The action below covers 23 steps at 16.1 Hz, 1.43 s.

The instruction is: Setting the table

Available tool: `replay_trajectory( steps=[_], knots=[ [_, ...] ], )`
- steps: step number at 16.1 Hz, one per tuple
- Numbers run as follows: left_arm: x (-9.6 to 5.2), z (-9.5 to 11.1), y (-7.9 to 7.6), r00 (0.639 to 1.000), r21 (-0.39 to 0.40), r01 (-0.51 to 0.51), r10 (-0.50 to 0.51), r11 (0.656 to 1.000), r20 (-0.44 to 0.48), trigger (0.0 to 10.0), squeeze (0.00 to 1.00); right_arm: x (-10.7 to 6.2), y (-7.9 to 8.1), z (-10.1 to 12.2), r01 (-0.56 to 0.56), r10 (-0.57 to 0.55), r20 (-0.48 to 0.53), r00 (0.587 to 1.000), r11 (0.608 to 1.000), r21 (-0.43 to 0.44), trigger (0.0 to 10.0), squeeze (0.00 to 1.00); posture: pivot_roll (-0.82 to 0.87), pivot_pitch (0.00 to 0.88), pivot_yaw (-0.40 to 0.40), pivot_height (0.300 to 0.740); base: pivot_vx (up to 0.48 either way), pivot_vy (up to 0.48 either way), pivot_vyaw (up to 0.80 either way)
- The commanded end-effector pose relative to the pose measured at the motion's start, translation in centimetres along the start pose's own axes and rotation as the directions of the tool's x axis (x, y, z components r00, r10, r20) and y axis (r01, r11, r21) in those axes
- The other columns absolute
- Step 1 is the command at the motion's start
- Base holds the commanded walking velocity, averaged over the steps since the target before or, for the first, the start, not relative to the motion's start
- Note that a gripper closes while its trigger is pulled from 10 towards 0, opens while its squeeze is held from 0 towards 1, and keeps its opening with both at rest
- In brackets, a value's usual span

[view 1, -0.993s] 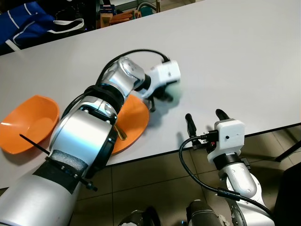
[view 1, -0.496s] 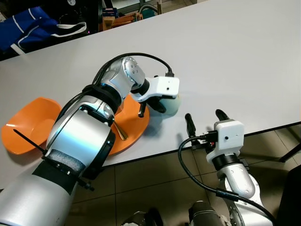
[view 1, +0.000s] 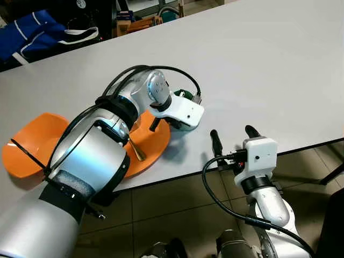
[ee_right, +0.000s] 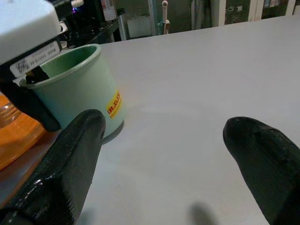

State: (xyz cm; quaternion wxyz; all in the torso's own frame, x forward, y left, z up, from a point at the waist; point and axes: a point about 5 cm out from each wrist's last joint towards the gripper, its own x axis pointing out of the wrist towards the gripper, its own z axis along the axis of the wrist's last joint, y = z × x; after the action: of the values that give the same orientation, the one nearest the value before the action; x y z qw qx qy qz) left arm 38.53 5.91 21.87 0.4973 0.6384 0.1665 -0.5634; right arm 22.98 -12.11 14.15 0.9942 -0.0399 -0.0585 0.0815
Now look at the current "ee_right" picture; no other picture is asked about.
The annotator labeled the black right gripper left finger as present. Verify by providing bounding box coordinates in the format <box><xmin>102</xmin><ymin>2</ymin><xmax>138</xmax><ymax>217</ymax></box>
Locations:
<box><xmin>0</xmin><ymin>109</ymin><xmax>106</xmax><ymax>225</ymax></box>

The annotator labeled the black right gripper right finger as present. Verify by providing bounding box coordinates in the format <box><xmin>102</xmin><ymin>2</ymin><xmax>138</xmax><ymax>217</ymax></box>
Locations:
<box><xmin>222</xmin><ymin>116</ymin><xmax>300</xmax><ymax>225</ymax></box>

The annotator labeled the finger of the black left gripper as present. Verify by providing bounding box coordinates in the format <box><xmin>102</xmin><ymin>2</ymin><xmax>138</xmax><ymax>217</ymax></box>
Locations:
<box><xmin>0</xmin><ymin>81</ymin><xmax>62</xmax><ymax>132</ymax></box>
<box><xmin>25</xmin><ymin>65</ymin><xmax>50</xmax><ymax>85</ymax></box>

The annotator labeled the green plastic cup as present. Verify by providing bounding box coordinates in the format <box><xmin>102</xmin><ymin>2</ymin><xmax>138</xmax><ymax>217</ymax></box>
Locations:
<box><xmin>20</xmin><ymin>44</ymin><xmax>128</xmax><ymax>144</ymax></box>

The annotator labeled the orange plastic tray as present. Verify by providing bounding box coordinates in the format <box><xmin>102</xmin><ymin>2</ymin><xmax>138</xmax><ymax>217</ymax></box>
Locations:
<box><xmin>0</xmin><ymin>92</ymin><xmax>47</xmax><ymax>171</ymax></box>

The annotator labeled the black shelf unit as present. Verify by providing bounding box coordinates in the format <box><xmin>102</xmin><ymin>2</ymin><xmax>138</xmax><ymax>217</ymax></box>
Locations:
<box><xmin>52</xmin><ymin>0</ymin><xmax>122</xmax><ymax>49</ymax></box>

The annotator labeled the white flat board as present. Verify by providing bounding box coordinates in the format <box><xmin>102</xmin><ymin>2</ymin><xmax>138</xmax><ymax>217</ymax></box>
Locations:
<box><xmin>126</xmin><ymin>17</ymin><xmax>151</xmax><ymax>38</ymax></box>

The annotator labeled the white framed glass cabinet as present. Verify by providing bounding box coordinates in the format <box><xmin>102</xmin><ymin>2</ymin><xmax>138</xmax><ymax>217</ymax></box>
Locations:
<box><xmin>217</xmin><ymin>0</ymin><xmax>296</xmax><ymax>27</ymax></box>

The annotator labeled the white plastic handle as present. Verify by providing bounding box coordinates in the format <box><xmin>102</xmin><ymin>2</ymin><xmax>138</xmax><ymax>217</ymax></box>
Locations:
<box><xmin>161</xmin><ymin>0</ymin><xmax>171</xmax><ymax>35</ymax></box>

